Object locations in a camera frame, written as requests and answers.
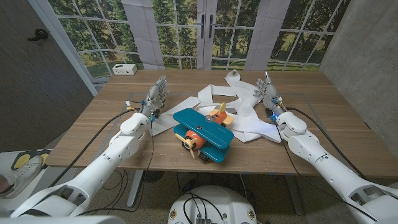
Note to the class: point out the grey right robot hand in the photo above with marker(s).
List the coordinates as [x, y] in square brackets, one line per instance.
[270, 95]

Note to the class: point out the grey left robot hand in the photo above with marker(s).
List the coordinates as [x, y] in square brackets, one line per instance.
[154, 96]

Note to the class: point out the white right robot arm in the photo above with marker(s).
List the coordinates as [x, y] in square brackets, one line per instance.
[329, 168]

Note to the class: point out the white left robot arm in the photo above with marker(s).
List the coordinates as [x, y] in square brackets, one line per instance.
[93, 171]

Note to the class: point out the white receipt paper strip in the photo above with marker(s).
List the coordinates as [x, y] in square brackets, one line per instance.
[248, 124]

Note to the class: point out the teal orange toy plane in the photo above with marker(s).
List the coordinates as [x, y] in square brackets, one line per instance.
[205, 129]

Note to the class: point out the white power strip box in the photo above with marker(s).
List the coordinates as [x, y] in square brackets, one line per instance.
[124, 69]

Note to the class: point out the printed forest window backdrop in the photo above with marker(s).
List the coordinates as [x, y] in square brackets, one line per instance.
[236, 40]

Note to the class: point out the black round floor object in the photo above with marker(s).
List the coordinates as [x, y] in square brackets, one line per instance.
[153, 176]

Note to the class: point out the white table leg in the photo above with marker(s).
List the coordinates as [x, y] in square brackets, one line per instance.
[135, 189]
[293, 196]

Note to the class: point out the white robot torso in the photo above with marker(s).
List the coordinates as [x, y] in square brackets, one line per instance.
[214, 202]

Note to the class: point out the yellow black floor object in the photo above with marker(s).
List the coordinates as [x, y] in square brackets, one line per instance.
[21, 160]

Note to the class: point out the white sneaker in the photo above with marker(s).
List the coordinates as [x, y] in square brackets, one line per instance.
[21, 174]

